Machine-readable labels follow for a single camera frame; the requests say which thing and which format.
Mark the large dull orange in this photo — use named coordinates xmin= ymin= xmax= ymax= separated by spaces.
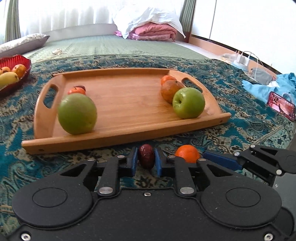
xmin=161 ymin=80 xmax=185 ymax=104

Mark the orange fruit in bowl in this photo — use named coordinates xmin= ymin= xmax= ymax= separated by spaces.
xmin=0 ymin=66 xmax=11 ymax=74
xmin=11 ymin=64 xmax=27 ymax=79

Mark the pink folded blanket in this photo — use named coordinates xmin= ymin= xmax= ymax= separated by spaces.
xmin=127 ymin=22 xmax=177 ymax=42

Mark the orange fruit in bowl left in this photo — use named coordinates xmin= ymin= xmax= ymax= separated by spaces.
xmin=0 ymin=66 xmax=11 ymax=74

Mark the green curtain left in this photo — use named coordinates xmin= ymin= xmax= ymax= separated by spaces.
xmin=4 ymin=0 xmax=21 ymax=42

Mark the red scalloped fruit bowl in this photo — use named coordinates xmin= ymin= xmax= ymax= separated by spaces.
xmin=1 ymin=55 xmax=31 ymax=97

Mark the white cord on mattress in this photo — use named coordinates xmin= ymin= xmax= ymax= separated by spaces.
xmin=51 ymin=48 xmax=69 ymax=57

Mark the orange fruit in bowl right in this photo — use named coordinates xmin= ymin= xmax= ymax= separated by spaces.
xmin=11 ymin=64 xmax=27 ymax=79

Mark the yellow mango in bowl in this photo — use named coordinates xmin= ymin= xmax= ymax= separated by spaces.
xmin=0 ymin=72 xmax=20 ymax=89

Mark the green apple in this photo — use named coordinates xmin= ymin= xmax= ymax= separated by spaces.
xmin=172 ymin=87 xmax=205 ymax=119

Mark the grey pouch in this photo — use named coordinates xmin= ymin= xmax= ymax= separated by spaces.
xmin=249 ymin=68 xmax=273 ymax=85

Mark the red smartphone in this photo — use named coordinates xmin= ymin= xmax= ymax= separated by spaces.
xmin=267 ymin=91 xmax=295 ymax=121

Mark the wooden serving tray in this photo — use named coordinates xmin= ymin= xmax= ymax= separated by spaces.
xmin=22 ymin=68 xmax=231 ymax=154

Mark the green curtain right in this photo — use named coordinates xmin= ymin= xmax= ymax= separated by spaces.
xmin=180 ymin=0 xmax=196 ymax=43

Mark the white crumpled duvet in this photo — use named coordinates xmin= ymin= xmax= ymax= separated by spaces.
xmin=112 ymin=7 xmax=184 ymax=39

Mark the teal paisley blanket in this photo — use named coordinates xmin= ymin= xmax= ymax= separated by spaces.
xmin=1 ymin=55 xmax=295 ymax=235

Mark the large round green fruit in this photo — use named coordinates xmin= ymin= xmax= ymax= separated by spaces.
xmin=58 ymin=93 xmax=97 ymax=135

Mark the green curtain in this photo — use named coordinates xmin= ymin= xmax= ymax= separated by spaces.
xmin=180 ymin=0 xmax=196 ymax=43
xmin=4 ymin=0 xmax=21 ymax=42

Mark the small tangerine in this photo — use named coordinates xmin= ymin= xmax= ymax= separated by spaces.
xmin=67 ymin=86 xmax=86 ymax=95
xmin=175 ymin=145 xmax=201 ymax=163
xmin=161 ymin=75 xmax=177 ymax=85

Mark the grey floral pillow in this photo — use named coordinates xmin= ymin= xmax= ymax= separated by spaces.
xmin=1 ymin=33 xmax=50 ymax=58

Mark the light blue cloth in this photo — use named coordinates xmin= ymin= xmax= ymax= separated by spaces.
xmin=242 ymin=73 xmax=295 ymax=104

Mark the white charger with cable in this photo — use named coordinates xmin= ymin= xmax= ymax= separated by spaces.
xmin=232 ymin=51 xmax=267 ymax=77

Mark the white sheer curtain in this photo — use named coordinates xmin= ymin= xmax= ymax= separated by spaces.
xmin=0 ymin=0 xmax=186 ymax=42

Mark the green quilted mattress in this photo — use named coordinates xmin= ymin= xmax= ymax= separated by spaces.
xmin=24 ymin=35 xmax=207 ymax=63

